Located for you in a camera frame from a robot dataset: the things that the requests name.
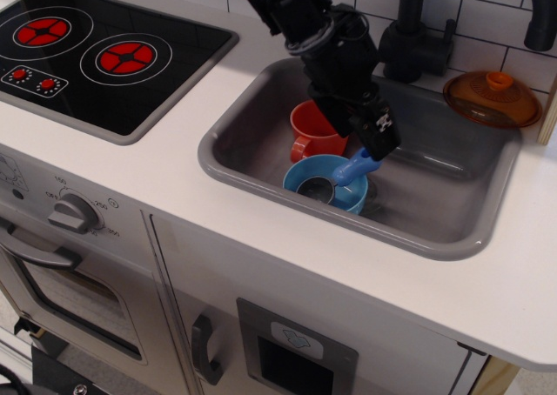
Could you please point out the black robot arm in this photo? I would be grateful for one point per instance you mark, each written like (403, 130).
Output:
(299, 21)

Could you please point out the grey toy sink basin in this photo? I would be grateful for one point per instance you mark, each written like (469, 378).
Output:
(437, 195)

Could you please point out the grey cabinet door handle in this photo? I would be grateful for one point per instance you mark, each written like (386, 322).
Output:
(210, 370)

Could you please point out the grey oven knob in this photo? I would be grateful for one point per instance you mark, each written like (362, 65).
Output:
(74, 214)

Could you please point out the grey dispenser panel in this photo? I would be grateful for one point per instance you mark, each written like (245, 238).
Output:
(291, 358)

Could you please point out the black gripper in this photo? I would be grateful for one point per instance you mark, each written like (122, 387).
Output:
(340, 65)

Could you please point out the grey spoon with blue handle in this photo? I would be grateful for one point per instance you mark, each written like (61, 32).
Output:
(323, 189)

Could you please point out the black toy faucet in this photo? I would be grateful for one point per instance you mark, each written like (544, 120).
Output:
(408, 51)

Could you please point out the light blue plastic bowl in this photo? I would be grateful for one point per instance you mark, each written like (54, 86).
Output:
(348, 198)

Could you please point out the orange plastic cup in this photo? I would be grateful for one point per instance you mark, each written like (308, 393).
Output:
(313, 134)

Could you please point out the orange transparent pot lid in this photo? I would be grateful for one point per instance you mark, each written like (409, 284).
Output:
(493, 98)

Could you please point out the black toy stove top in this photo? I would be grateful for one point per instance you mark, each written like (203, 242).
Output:
(103, 67)

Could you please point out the oven door with window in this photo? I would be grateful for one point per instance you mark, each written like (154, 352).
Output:
(51, 290)

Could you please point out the grey oven door handle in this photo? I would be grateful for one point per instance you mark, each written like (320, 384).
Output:
(35, 247)

